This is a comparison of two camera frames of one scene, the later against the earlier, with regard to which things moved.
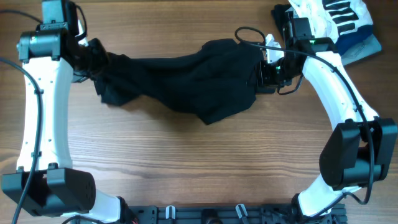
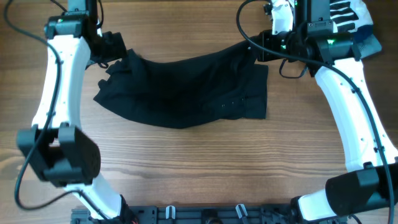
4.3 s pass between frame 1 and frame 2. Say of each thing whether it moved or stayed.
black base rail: stayed
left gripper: moved
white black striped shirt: stayed
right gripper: moved
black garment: moved
